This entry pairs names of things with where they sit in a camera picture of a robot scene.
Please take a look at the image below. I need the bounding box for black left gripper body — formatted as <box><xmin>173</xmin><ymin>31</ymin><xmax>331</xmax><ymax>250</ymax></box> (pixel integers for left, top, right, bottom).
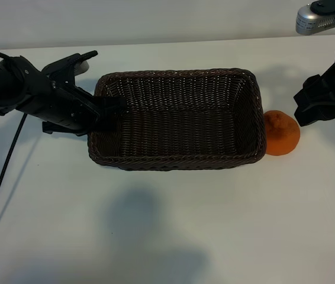
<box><xmin>9</xmin><ymin>55</ymin><xmax>101</xmax><ymax>137</ymax></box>

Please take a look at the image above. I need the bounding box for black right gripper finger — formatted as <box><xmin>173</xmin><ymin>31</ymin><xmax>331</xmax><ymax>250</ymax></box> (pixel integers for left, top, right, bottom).
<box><xmin>292</xmin><ymin>75</ymin><xmax>326</xmax><ymax>109</ymax></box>
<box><xmin>294</xmin><ymin>102</ymin><xmax>335</xmax><ymax>127</ymax></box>

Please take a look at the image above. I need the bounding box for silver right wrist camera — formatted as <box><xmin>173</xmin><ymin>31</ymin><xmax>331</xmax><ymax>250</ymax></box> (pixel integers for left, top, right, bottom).
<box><xmin>295</xmin><ymin>0</ymin><xmax>335</xmax><ymax>35</ymax></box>

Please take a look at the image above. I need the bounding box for orange fruit with knobbed top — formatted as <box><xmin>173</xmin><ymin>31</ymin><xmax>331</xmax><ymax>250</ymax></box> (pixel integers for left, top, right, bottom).
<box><xmin>263</xmin><ymin>109</ymin><xmax>301</xmax><ymax>156</ymax></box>

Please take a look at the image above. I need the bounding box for dark brown woven wicker basket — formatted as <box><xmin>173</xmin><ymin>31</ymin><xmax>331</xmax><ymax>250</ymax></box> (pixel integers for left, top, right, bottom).
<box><xmin>87</xmin><ymin>67</ymin><xmax>268</xmax><ymax>172</ymax></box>

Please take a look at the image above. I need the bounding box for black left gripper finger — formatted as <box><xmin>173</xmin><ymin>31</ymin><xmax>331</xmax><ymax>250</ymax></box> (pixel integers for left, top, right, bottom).
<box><xmin>92</xmin><ymin>96</ymin><xmax>128</xmax><ymax>131</ymax></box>

